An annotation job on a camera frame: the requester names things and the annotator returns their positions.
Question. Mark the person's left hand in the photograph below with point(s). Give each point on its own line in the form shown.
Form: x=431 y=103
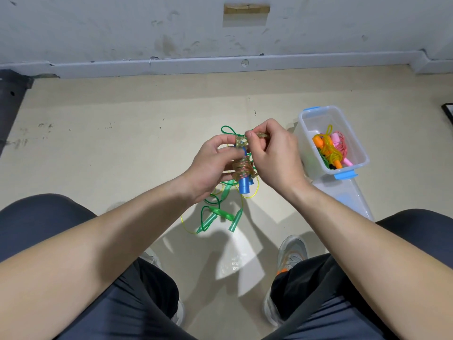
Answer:
x=209 y=170

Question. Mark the person's right hand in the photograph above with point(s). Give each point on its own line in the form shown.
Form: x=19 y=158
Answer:
x=279 y=160

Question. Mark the clear storage box blue latches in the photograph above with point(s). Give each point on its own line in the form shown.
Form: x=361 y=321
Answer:
x=318 y=118

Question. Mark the person's left forearm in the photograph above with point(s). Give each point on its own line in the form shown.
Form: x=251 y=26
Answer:
x=78 y=265

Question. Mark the person's right forearm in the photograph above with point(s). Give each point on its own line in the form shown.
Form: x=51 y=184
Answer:
x=382 y=258

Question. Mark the clear plastic box lid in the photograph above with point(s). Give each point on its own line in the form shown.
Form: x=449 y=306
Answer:
x=350 y=198

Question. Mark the grey right shoe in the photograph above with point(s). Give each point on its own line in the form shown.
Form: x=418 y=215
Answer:
x=290 y=251

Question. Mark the grey shoe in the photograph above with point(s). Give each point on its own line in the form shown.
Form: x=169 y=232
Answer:
x=290 y=251
x=178 y=311

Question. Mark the grey left shoe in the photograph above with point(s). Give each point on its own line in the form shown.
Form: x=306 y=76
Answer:
x=178 y=311

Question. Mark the black shorts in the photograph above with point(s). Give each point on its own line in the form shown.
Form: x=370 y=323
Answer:
x=28 y=230

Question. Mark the small wooden wall block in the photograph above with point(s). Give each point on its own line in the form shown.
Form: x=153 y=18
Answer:
x=247 y=9

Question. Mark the black metal rack frame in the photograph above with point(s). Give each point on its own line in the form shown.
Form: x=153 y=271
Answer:
x=10 y=102

